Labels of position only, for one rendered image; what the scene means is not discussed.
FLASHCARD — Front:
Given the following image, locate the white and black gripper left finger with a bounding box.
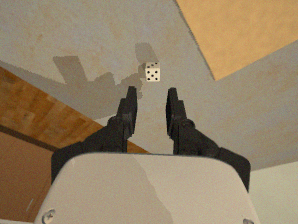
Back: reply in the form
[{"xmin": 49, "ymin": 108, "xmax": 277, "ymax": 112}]
[{"xmin": 51, "ymin": 86, "xmax": 138, "ymax": 185}]

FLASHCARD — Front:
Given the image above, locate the tan mat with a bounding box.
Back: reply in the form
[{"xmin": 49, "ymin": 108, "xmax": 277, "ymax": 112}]
[{"xmin": 176, "ymin": 0, "xmax": 298, "ymax": 81}]

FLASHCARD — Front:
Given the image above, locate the white die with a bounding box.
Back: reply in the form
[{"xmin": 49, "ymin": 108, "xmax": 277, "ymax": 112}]
[{"xmin": 145, "ymin": 62, "xmax": 160, "ymax": 82}]

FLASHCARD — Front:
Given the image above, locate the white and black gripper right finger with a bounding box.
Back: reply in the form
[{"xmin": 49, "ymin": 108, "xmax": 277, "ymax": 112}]
[{"xmin": 166, "ymin": 88, "xmax": 251, "ymax": 194}]

